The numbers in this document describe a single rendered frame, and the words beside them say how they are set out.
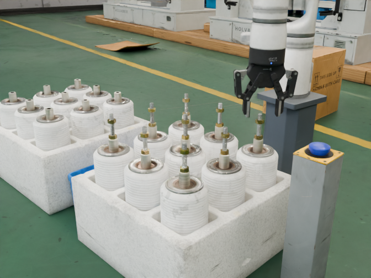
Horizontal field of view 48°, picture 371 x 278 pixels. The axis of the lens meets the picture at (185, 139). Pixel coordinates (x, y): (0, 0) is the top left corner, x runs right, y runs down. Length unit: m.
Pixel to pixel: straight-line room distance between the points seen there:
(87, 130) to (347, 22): 2.09
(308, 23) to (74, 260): 0.84
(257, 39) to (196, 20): 3.51
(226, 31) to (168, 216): 2.94
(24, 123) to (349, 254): 0.95
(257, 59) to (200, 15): 3.54
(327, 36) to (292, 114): 1.79
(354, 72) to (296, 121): 1.59
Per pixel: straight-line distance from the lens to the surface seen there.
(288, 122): 1.22
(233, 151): 1.03
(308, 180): 0.83
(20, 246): 1.15
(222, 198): 0.88
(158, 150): 1.01
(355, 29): 2.94
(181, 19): 4.27
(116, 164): 0.95
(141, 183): 0.87
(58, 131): 1.21
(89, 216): 1.02
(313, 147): 0.82
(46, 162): 1.18
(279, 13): 0.87
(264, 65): 0.88
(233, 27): 3.58
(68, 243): 1.12
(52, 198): 1.23
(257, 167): 0.95
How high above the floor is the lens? 0.64
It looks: 22 degrees down
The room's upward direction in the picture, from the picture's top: straight up
